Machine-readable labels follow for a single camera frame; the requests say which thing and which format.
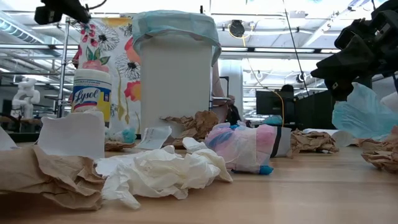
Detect black computer monitor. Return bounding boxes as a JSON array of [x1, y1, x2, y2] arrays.
[[255, 89, 297, 126]]

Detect small blue white wrapper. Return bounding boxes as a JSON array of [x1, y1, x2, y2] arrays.
[[104, 126, 137, 144]]

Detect blue trash bag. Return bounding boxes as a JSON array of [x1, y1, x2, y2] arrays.
[[331, 82, 398, 141]]

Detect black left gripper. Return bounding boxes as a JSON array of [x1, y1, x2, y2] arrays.
[[42, 0, 91, 24]]

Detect yellow cable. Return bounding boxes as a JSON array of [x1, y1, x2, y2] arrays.
[[228, 24, 286, 126]]

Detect black aluminium table frame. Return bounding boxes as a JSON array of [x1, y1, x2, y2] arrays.
[[6, 132, 142, 144]]

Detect white torn paper sheet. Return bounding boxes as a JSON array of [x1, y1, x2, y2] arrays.
[[37, 111, 106, 161]]

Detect black partition panel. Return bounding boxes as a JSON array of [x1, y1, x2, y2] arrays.
[[295, 89, 336, 131]]

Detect thin black hanging cable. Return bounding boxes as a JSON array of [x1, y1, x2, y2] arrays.
[[282, 0, 310, 96]]

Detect yellow Lysol wipes canister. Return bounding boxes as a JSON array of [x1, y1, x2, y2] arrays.
[[71, 68, 113, 128]]

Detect large brown paper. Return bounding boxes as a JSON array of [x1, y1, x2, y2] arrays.
[[0, 145, 106, 211]]

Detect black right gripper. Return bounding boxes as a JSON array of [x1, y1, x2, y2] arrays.
[[310, 0, 398, 102]]

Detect pink blue wrapper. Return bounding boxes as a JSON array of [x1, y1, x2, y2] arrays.
[[203, 121, 278, 175]]

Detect metal wire rack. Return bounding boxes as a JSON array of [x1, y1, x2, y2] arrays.
[[55, 17, 82, 119]]

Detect black ceiling camera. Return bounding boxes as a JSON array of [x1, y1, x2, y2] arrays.
[[229, 19, 246, 38]]

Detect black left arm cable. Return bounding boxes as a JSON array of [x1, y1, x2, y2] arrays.
[[83, 0, 109, 10]]

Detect white plastic trash bin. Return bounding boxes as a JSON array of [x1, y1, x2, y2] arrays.
[[139, 34, 214, 138]]

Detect folded blue bag pack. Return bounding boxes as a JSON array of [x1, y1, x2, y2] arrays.
[[262, 114, 284, 127]]

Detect floral print curtain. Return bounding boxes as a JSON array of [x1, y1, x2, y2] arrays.
[[73, 17, 142, 134]]

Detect white tissue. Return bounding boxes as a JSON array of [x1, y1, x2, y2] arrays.
[[182, 136, 233, 183]]

